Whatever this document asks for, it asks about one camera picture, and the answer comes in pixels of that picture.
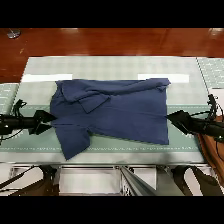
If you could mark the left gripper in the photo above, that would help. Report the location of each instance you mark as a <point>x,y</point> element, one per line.
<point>34,123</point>

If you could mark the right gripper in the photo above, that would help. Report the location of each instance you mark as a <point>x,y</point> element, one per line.
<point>187,122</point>

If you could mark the blue shirt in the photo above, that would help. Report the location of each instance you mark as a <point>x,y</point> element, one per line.
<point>123,111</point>

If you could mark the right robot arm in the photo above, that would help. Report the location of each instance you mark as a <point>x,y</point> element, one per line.
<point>210,128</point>

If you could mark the brown garment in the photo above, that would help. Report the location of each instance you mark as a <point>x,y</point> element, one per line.
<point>211,156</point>

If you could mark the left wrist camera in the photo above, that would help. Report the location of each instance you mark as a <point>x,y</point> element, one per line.
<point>18,106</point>

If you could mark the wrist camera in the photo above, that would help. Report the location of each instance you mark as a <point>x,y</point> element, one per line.
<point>212,103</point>
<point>18,106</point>

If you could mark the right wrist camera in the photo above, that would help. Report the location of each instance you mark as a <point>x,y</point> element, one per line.
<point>212,103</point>

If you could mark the silver frame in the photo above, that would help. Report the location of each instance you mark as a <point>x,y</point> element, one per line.
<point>110,180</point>

